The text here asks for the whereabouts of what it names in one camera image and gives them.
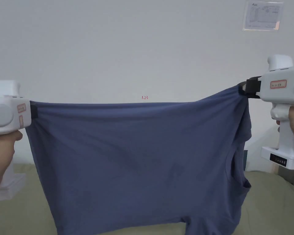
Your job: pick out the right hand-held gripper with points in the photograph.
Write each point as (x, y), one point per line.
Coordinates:
(278, 98)

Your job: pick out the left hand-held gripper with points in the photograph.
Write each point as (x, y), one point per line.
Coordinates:
(5, 115)

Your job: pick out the dark blue shirt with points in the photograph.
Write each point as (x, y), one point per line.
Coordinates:
(137, 159)

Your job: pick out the person's left hand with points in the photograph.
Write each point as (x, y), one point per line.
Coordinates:
(5, 149)

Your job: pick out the paper sheet in clear sleeve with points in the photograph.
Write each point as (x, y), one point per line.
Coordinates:
(262, 15)

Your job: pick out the bed with beige sheet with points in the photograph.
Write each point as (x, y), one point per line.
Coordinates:
(272, 208)

